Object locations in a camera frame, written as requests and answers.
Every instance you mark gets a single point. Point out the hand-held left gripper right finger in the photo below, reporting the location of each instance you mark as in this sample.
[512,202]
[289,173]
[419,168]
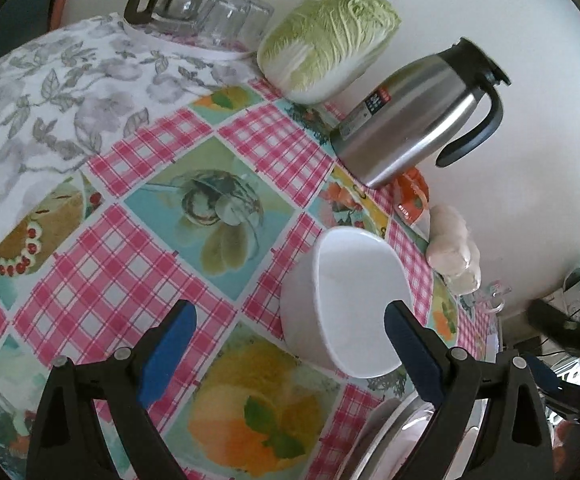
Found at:
[412,355]

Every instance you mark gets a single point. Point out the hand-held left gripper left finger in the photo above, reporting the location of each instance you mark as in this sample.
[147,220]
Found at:
[167,355]

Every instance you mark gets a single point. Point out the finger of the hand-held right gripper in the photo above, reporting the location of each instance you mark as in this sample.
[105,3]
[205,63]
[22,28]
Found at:
[545,375]

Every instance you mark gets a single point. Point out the small white bowl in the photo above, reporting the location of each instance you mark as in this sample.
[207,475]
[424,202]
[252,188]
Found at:
[340,300]

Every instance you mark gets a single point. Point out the clear glass mug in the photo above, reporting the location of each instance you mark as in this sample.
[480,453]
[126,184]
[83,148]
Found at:
[495,300]

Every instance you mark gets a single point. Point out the pink checked fruit tablecloth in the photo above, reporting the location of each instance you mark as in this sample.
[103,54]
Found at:
[119,260]

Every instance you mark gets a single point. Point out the bag of white steamed buns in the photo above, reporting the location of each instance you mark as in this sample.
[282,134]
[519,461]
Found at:
[450,250]

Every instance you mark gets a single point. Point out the orange snack packet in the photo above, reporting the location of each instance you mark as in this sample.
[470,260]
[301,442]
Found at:
[412,200]

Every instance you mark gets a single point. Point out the stainless steel thermos carafe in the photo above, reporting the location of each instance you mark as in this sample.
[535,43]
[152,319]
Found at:
[405,125]

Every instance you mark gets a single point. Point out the napa cabbage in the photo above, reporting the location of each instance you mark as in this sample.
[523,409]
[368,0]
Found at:
[320,45]

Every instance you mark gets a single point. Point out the clear glass tumbler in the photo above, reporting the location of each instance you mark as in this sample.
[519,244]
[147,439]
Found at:
[222,17]
[257,25]

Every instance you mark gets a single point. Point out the glass coffee pot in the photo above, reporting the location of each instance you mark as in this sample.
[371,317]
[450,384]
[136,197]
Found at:
[179,2]

